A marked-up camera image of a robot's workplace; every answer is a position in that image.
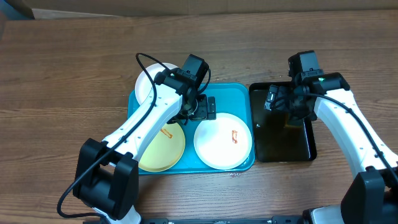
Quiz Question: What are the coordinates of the green yellow sponge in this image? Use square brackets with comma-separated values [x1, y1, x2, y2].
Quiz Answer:
[285, 119, 304, 128]

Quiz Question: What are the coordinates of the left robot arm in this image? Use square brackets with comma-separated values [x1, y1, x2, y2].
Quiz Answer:
[61, 54, 216, 223]

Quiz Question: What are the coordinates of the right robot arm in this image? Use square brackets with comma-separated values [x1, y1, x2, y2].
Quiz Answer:
[264, 50, 397, 224]

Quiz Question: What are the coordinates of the black water tray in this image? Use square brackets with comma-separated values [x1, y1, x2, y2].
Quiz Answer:
[249, 83, 317, 162]

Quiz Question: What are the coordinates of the teal plastic tray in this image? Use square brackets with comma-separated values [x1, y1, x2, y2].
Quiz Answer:
[125, 82, 256, 175]

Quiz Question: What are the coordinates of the white plate right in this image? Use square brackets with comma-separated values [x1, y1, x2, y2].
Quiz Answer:
[193, 113, 252, 170]

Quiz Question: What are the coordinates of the white plate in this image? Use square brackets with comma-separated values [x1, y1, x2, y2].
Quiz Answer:
[193, 113, 252, 170]
[134, 63, 181, 105]

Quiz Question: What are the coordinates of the yellow-green plate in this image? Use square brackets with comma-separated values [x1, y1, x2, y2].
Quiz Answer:
[139, 123, 185, 172]

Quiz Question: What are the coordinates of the white plate top left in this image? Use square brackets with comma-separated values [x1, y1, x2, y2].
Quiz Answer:
[134, 63, 181, 105]

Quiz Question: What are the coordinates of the right black cable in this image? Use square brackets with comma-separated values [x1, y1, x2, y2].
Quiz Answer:
[270, 86, 398, 187]

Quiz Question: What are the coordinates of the black cable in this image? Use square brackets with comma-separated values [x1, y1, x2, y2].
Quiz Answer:
[270, 86, 398, 187]
[56, 52, 212, 219]

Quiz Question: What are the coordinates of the left black cable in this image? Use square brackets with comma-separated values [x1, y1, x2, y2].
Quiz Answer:
[56, 52, 212, 219]

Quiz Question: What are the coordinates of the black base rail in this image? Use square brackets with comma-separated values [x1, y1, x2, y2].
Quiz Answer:
[139, 215, 310, 224]

